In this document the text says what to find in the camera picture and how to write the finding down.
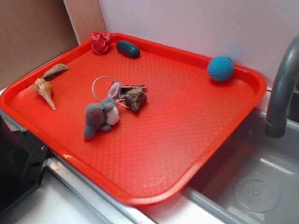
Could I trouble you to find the grey plush bunny keychain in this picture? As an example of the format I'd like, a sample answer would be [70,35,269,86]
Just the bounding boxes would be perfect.
[83,81,121,140]

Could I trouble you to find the brown cardboard panel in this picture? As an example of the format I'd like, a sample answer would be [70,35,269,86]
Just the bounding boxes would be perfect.
[0,0,78,89]

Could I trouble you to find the blue crocheted ball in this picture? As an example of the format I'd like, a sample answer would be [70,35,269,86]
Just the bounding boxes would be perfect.
[207,56,234,82]

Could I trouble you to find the grey plastic sink basin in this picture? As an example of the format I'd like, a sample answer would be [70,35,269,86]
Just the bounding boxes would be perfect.
[183,109,299,224]

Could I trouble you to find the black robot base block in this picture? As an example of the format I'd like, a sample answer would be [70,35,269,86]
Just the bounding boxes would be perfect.
[0,118,50,216]

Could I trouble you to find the metal keys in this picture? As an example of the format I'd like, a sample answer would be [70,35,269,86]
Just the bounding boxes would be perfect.
[119,84,148,98]

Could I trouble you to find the crumpled red paper ball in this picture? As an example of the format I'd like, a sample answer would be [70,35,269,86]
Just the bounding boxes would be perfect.
[89,31,113,55]

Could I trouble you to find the grey faucet spout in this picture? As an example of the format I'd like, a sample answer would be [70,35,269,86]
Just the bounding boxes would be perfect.
[264,36,299,138]

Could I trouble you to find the dark teal oval stone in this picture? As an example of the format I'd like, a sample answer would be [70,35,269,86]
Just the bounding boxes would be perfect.
[116,41,140,58]

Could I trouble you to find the tan spiral sea shell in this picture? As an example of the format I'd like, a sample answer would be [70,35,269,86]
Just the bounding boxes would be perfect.
[34,78,56,111]

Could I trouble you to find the red plastic tray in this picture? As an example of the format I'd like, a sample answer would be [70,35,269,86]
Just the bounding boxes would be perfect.
[0,34,267,206]

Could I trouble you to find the silver wire key ring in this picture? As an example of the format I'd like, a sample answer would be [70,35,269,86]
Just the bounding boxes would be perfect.
[92,76,118,103]

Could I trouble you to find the brown rock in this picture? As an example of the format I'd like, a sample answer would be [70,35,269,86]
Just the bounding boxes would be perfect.
[124,88,148,112]

